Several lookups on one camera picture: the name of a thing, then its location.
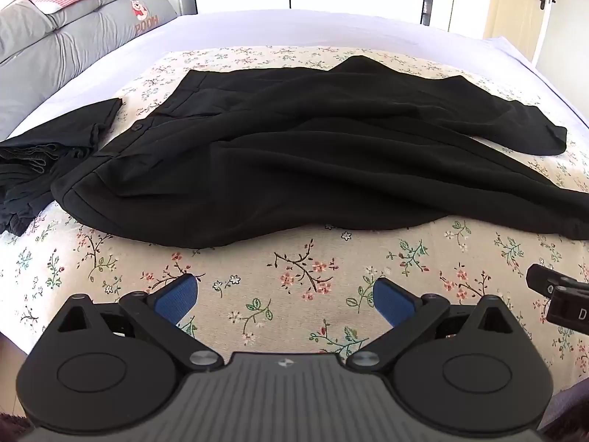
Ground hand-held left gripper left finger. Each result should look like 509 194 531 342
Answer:
50 273 222 372

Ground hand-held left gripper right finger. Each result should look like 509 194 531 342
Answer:
345 277 526 371

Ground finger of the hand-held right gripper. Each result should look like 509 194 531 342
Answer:
526 263 589 296

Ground black pants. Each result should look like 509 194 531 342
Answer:
50 55 589 249

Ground floral printed blanket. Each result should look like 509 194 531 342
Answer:
0 45 589 392

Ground pile of folded black clothes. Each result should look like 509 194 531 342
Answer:
0 98 124 235

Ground cream door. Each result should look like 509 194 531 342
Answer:
483 0 571 66

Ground grey padded headboard cushion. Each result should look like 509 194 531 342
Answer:
0 0 178 132

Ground lilac bed sheet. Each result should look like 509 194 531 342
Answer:
8 9 589 148

